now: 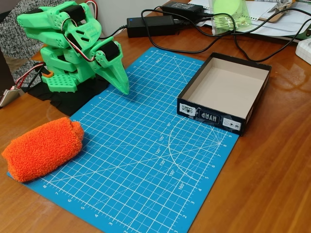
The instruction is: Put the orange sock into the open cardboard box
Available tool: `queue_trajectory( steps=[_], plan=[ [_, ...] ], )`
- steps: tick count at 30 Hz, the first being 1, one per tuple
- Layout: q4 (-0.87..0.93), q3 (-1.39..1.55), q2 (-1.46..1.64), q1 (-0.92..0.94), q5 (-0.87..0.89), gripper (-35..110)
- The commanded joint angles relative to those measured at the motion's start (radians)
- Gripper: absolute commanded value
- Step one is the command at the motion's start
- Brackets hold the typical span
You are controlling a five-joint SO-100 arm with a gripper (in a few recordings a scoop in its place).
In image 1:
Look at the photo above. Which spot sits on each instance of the orange fluffy sock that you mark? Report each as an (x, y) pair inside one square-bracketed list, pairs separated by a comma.
[(43, 149)]

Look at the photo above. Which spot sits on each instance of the green 3D-printed robot arm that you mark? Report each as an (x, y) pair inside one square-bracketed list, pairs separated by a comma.
[(54, 36)]

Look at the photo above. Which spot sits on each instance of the black cardboard box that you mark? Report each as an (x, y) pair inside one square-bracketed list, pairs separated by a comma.
[(226, 89)]

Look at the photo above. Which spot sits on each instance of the black power adapter blue light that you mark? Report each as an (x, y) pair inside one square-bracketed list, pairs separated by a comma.
[(150, 25)]

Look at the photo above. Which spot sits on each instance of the blue A3 cutting mat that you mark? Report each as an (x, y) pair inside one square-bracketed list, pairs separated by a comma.
[(136, 150)]

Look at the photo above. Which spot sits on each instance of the black power adapter flat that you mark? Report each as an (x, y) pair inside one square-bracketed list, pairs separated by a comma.
[(182, 6)]

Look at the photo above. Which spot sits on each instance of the grey speckled fabric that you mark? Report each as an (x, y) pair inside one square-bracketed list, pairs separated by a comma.
[(17, 48)]

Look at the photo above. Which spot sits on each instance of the silver controller board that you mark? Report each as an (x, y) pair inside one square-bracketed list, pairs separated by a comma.
[(8, 95)]

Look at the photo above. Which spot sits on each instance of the green transparent plastic cup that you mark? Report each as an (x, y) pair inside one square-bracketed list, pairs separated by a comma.
[(229, 17)]

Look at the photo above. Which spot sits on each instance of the white paper sheets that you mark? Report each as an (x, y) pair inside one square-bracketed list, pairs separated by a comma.
[(274, 21)]

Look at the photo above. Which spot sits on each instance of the brown clipboard with clip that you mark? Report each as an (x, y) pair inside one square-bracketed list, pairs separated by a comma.
[(274, 13)]

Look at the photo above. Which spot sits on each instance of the white plastic device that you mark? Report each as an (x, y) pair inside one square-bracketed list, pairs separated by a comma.
[(304, 49)]

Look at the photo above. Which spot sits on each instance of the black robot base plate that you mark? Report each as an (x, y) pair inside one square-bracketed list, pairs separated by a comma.
[(70, 99)]

